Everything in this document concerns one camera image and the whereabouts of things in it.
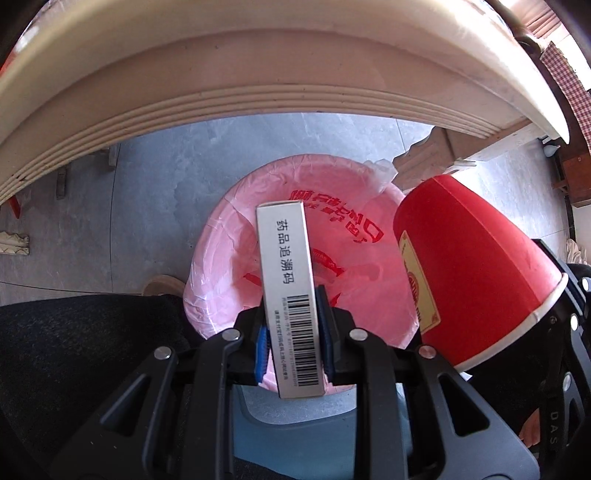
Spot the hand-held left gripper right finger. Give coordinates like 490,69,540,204
315,285,541,480

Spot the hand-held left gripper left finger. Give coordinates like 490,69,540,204
48,305,269,480

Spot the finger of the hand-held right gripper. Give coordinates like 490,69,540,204
538,305,591,462
531,237,591,333

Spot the red paper cup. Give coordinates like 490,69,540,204
392,174,570,372

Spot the white medicine box with barcode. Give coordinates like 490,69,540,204
255,200,326,400

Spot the blue bin with pink bag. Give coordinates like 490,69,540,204
182,154,421,480

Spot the wooden cabinet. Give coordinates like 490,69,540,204
554,152,591,208

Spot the beige shoe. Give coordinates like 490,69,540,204
142,274,185,298

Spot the red checked cloth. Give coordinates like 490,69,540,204
540,41,591,155

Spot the person's left leg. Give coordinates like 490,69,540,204
0,293,204,462

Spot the cream oval table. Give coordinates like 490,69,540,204
0,0,575,206

